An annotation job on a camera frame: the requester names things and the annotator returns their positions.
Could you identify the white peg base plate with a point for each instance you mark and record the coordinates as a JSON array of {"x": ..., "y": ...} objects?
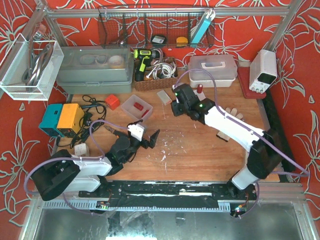
[{"x": 201, "y": 96}]

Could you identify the white cotton work glove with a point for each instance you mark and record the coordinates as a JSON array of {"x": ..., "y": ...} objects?
[{"x": 234, "y": 112}]

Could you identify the clear acrylic wall box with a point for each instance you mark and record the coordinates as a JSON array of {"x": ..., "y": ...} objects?
[{"x": 30, "y": 74}]

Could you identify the black wire wall basket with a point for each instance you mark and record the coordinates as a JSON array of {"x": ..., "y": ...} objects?
[{"x": 153, "y": 26}]

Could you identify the small red cube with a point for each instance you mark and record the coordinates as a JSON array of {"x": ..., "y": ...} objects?
[{"x": 112, "y": 102}]

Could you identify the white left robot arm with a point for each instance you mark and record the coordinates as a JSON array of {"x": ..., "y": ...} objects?
[{"x": 64, "y": 172}]

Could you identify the white bench power supply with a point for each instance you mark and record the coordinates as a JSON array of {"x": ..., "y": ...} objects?
[{"x": 263, "y": 69}]

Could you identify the red plastic tool case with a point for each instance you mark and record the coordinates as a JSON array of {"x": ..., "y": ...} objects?
[{"x": 248, "y": 89}]

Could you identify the white plastic storage box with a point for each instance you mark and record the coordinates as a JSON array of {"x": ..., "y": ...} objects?
[{"x": 222, "y": 67}]

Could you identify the clear bin of springs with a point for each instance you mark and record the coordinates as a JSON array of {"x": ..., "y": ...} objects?
[{"x": 132, "y": 112}]

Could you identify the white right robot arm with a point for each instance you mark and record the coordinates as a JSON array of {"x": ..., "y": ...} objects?
[{"x": 264, "y": 147}]

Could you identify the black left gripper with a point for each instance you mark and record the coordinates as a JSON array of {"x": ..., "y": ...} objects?
[{"x": 142, "y": 142}]

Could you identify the wicker basket with cables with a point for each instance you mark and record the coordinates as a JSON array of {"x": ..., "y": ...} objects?
[{"x": 161, "y": 76}]

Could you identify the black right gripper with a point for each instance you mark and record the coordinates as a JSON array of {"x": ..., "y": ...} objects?
[{"x": 180, "y": 100}]

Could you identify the teal and yellow box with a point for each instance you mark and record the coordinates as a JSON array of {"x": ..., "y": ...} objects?
[{"x": 62, "y": 120}]

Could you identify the large red spring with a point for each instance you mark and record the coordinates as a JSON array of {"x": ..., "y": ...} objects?
[{"x": 199, "y": 89}]

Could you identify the grey plastic toolbox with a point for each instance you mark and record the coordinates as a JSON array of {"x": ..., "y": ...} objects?
[{"x": 96, "y": 70}]

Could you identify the orange handled screwdriver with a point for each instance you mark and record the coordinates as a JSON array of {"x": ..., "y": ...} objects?
[{"x": 114, "y": 131}]

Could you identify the white power adapter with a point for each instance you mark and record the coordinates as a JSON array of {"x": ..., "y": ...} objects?
[{"x": 81, "y": 150}]

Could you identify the green cordless drill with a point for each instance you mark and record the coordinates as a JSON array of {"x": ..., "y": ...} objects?
[{"x": 144, "y": 57}]

